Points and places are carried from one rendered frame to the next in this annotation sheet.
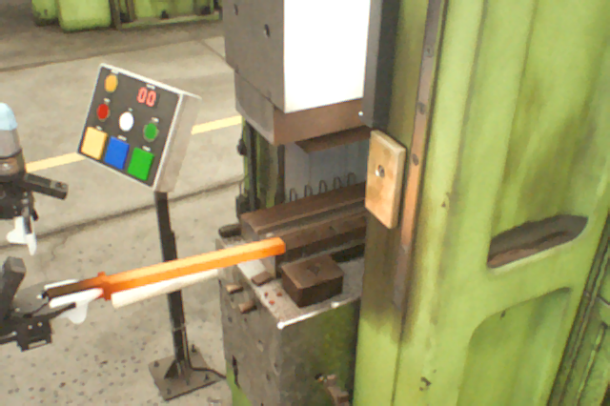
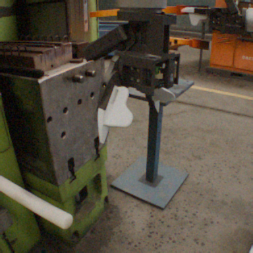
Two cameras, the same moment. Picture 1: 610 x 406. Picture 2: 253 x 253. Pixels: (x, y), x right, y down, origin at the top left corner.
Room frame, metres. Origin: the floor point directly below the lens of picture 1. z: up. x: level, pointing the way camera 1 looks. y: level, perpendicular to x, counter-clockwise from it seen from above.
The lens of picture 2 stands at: (1.53, 1.01, 1.15)
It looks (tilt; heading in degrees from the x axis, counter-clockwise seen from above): 29 degrees down; 238
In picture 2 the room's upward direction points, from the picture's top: straight up
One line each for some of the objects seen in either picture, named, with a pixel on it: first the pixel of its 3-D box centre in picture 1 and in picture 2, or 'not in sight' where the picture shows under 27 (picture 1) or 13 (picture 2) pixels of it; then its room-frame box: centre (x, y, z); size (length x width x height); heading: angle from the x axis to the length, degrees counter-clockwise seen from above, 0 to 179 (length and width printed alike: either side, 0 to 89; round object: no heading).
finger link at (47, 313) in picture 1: (49, 308); not in sight; (0.85, 0.45, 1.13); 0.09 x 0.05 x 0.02; 117
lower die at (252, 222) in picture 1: (331, 220); (18, 53); (1.39, -0.06, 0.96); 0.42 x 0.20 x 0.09; 119
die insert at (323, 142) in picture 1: (355, 122); not in sight; (1.38, -0.10, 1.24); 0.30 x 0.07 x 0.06; 119
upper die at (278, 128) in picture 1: (336, 90); not in sight; (1.39, -0.06, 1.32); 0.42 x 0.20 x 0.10; 119
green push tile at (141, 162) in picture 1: (142, 164); not in sight; (1.57, 0.47, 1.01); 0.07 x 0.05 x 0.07; 54
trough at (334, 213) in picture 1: (336, 213); (22, 44); (1.37, -0.07, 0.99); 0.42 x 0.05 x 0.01; 119
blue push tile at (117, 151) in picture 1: (118, 153); not in sight; (1.63, 0.55, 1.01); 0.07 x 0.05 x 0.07; 54
